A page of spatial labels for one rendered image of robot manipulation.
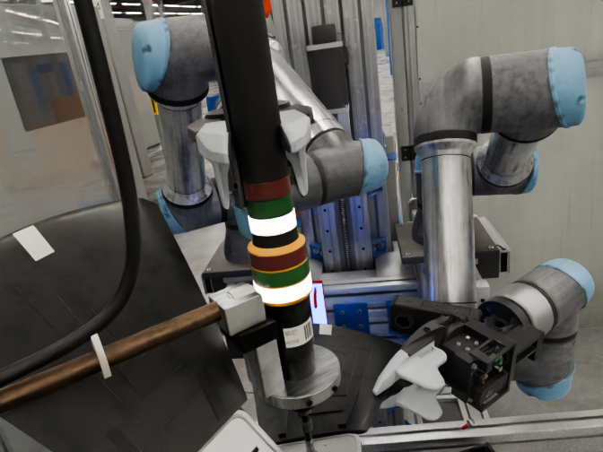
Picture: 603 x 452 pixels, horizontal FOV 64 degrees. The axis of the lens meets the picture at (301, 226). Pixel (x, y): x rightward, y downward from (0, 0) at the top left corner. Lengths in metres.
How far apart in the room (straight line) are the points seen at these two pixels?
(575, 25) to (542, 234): 0.90
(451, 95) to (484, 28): 1.46
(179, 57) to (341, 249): 0.72
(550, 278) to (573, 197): 1.81
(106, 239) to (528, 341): 0.46
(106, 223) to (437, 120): 0.50
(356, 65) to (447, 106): 0.56
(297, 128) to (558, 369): 0.55
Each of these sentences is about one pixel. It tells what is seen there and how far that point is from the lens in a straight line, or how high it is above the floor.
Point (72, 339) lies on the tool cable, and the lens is 0.33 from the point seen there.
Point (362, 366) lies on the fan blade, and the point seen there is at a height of 1.18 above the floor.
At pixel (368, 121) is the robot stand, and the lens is 1.33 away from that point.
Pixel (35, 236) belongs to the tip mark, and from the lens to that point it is 0.45.
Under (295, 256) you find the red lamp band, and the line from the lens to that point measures 0.34.
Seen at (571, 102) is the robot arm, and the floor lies 1.41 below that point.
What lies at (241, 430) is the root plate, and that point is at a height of 1.28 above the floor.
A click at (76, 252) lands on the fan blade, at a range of 0.44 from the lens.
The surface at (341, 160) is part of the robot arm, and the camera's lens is 0.64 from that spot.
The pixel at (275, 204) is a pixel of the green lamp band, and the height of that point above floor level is 1.44.
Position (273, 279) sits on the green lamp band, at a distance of 0.35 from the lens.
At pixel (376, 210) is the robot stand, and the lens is 1.39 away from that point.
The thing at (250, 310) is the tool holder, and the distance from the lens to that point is 0.35.
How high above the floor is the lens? 1.54
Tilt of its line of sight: 21 degrees down
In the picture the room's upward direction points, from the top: 8 degrees counter-clockwise
